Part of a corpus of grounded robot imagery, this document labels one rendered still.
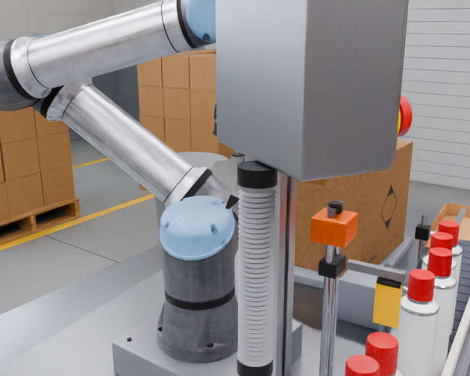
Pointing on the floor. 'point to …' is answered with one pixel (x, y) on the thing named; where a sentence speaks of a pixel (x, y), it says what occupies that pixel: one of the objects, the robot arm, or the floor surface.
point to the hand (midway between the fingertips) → (235, 187)
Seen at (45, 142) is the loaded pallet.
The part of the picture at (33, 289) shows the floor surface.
